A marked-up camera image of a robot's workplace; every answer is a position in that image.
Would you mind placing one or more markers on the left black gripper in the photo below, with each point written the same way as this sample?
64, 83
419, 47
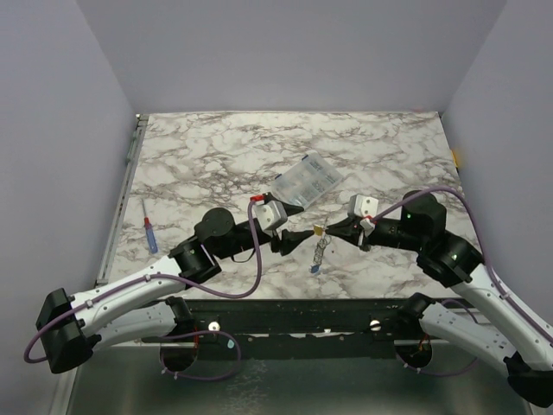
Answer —
289, 239

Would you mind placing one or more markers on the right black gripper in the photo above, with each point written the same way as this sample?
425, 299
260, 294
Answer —
360, 233

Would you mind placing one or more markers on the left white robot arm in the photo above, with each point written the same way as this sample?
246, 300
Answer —
69, 328

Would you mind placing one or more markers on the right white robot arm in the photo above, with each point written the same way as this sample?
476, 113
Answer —
519, 342

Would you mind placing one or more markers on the clear plastic screw box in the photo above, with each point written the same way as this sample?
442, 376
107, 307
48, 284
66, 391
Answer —
307, 181

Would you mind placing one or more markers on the red blue screwdriver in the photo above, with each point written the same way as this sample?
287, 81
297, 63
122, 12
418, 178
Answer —
149, 230

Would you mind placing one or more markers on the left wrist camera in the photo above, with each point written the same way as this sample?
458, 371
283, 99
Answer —
270, 216

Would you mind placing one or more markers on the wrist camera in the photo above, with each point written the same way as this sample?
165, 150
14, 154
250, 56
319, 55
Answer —
270, 216
362, 206

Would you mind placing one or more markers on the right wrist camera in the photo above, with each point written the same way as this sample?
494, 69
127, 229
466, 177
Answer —
362, 206

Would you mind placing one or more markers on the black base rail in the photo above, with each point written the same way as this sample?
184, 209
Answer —
298, 329

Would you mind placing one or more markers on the yellow wall tag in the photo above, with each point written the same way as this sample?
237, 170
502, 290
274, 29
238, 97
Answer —
456, 159

